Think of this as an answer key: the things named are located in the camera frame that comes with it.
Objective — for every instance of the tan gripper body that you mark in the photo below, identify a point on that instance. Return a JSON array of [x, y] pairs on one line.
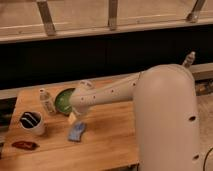
[[72, 119]]

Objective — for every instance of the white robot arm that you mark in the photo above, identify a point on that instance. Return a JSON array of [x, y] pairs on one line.
[[166, 115]]

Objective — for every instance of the green ceramic bowl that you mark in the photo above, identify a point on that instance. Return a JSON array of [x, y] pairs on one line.
[[62, 103]]

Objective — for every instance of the clear plastic bottle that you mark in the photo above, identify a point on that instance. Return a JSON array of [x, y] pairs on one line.
[[47, 101]]

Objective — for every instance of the white cup with dark contents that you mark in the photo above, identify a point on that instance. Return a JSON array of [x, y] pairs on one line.
[[32, 122]]

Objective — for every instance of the dark red chili pepper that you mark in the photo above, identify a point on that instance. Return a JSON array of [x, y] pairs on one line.
[[25, 145]]

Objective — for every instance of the left metal bracket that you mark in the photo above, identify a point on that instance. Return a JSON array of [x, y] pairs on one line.
[[46, 17]]

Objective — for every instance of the metal bracket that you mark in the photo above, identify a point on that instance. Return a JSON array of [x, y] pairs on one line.
[[193, 16], [46, 17], [112, 14]]

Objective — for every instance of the middle metal bracket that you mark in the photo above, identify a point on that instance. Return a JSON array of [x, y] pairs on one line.
[[112, 14]]

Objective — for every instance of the right metal bracket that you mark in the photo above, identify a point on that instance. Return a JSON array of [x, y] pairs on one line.
[[193, 16]]

